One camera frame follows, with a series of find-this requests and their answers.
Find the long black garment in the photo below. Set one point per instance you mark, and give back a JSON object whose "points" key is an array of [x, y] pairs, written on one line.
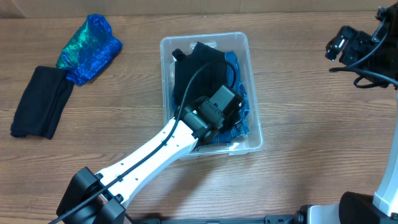
{"points": [[42, 103]]}

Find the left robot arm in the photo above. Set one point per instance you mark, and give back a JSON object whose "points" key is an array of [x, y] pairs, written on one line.
{"points": [[104, 197]]}

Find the blue denim jeans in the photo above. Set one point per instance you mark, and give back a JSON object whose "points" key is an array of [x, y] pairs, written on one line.
{"points": [[233, 76]]}

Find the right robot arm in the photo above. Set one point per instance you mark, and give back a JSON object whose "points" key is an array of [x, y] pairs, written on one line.
{"points": [[355, 160]]}

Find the square black garment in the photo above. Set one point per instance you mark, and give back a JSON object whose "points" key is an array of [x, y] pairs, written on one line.
{"points": [[236, 127]]}

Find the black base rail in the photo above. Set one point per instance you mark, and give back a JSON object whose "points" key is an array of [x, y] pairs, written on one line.
{"points": [[268, 219]]}

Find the clear plastic storage container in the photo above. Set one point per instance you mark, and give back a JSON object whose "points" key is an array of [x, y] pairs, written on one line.
{"points": [[236, 42]]}

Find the shiny blue green garment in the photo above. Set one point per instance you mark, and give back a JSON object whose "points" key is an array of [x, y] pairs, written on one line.
{"points": [[90, 50]]}

